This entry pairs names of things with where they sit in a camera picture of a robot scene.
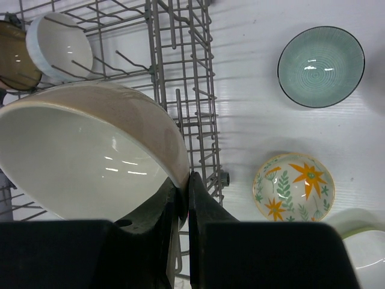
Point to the white square bowl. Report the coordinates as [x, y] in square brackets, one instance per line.
[363, 236]

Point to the white round bowl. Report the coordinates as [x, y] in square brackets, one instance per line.
[59, 47]
[91, 150]

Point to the grey wire dish rack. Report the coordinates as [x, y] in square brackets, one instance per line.
[159, 47]

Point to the brown wooden bowl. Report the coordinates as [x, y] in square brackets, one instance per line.
[18, 72]

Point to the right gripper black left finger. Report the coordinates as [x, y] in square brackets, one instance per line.
[133, 252]

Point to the light teal bowl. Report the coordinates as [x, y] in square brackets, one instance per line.
[321, 66]

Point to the floral leaf patterned bowl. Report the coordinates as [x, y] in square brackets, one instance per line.
[293, 187]

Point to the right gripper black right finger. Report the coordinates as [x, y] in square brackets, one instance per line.
[227, 253]

